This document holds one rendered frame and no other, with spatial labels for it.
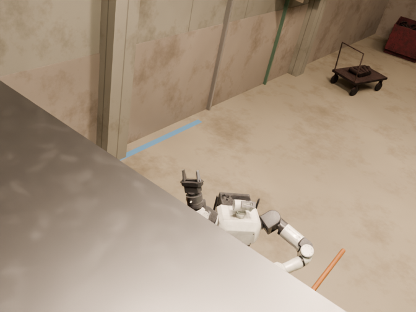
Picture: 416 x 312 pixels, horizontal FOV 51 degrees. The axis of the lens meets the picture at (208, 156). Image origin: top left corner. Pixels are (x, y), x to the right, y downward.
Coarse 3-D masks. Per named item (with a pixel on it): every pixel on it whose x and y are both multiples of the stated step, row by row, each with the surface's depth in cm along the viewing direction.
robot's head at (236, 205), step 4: (236, 200) 254; (240, 200) 255; (232, 204) 258; (236, 204) 252; (240, 204) 253; (244, 204) 253; (248, 204) 255; (232, 208) 257; (236, 208) 252; (240, 208) 253; (244, 208) 254; (248, 208) 254; (236, 212) 258; (240, 212) 257; (244, 212) 257
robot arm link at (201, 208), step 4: (204, 200) 239; (188, 204) 233; (196, 204) 232; (200, 204) 233; (204, 204) 239; (192, 208) 233; (196, 208) 232; (200, 208) 235; (204, 208) 239; (200, 212) 233; (204, 212) 233; (204, 216) 234; (208, 216) 236
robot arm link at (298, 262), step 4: (300, 256) 255; (312, 256) 254; (292, 260) 254; (296, 260) 253; (300, 260) 253; (304, 260) 253; (308, 260) 253; (284, 264) 253; (288, 264) 252; (292, 264) 252; (296, 264) 252; (300, 264) 252; (304, 264) 253; (288, 268) 251; (292, 268) 252; (296, 268) 252; (300, 268) 253; (288, 272) 252
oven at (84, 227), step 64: (0, 128) 171; (64, 128) 179; (0, 192) 143; (64, 192) 149; (128, 192) 155; (0, 256) 123; (64, 256) 127; (128, 256) 131; (192, 256) 136; (256, 256) 141
